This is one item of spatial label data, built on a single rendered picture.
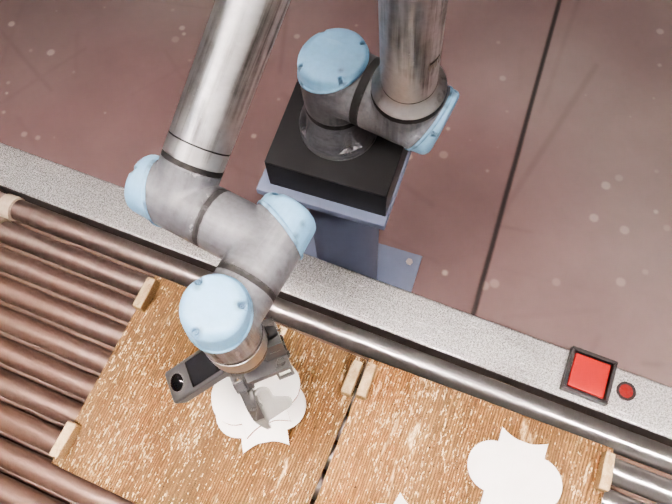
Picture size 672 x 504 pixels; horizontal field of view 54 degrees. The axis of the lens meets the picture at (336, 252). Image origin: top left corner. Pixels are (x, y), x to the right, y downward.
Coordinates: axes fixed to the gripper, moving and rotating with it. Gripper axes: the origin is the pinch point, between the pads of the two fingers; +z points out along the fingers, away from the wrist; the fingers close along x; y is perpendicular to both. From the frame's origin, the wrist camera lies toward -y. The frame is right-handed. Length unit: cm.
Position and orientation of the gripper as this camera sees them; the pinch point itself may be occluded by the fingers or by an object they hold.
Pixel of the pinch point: (248, 382)
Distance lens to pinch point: 102.0
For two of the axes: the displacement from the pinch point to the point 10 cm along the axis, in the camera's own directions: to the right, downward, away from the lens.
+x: -3.7, -8.5, 3.7
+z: 0.4, 3.8, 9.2
